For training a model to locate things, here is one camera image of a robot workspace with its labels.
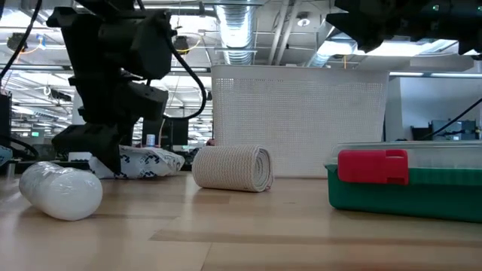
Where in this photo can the beige elastic bandage roll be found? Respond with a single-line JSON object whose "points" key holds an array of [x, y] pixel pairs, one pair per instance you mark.
{"points": [[233, 168]]}

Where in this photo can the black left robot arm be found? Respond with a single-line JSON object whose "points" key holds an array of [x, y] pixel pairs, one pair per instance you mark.
{"points": [[113, 41]]}

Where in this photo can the white packet with blue print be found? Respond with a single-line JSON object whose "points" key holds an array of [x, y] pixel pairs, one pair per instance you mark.
{"points": [[147, 162]]}

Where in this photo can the dark equipment box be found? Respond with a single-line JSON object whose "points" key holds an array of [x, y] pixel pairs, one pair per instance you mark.
{"points": [[453, 130]]}

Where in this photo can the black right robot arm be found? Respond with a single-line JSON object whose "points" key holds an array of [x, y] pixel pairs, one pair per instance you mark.
{"points": [[406, 19]]}

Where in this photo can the white plastic-wrapped gauze roll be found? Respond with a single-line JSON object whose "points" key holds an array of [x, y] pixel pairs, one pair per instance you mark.
{"points": [[60, 190]]}

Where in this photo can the white perforated plastic basket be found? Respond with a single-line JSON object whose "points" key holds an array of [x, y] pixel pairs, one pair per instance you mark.
{"points": [[297, 120]]}

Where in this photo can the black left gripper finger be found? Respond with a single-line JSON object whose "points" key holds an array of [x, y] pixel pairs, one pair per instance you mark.
{"points": [[94, 141]]}

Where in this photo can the dark computer monitor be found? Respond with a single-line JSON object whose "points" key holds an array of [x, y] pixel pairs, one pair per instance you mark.
{"points": [[169, 131]]}

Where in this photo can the small bottle with blue cap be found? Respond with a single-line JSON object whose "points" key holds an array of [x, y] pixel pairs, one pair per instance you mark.
{"points": [[150, 140]]}

